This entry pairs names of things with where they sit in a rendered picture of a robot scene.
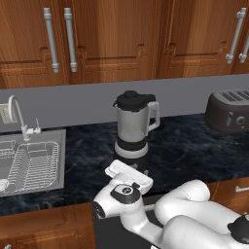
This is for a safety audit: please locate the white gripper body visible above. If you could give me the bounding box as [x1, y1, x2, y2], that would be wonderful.
[104, 159, 155, 196]

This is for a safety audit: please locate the grey and black blender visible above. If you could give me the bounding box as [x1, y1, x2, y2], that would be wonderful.
[113, 100, 161, 173]

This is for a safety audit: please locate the black blender lid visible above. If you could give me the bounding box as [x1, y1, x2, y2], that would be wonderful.
[113, 89, 157, 113]

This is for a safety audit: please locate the black dishwasher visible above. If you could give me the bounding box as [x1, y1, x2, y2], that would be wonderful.
[91, 194, 164, 249]

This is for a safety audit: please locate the steel sink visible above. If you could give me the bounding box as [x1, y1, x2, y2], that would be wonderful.
[0, 128, 67, 198]

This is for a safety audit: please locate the wooden base cupboard door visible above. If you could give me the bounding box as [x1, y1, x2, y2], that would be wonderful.
[0, 201, 97, 249]

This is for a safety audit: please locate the wooden drawer front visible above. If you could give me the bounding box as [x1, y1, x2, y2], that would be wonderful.
[205, 176, 249, 216]

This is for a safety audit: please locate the dark grey toaster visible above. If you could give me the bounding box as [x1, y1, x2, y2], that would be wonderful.
[204, 89, 249, 134]

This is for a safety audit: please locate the white sink tap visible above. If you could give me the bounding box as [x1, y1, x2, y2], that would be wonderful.
[8, 94, 44, 142]

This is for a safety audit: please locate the white wire dish rack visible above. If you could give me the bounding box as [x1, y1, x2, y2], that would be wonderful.
[0, 140, 60, 193]

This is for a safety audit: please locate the silver drawer handle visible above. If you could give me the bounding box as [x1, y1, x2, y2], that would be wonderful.
[234, 185, 249, 194]

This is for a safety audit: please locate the white wall socket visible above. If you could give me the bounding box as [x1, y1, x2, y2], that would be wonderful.
[0, 102, 19, 125]

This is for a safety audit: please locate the wooden wall cupboard door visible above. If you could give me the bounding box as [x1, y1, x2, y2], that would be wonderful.
[231, 0, 249, 76]
[61, 0, 160, 87]
[0, 0, 66, 90]
[155, 0, 244, 80]

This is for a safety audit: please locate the silver cupboard handle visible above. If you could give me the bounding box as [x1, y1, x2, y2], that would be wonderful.
[43, 7, 61, 74]
[63, 7, 79, 74]
[225, 7, 248, 65]
[238, 38, 249, 64]

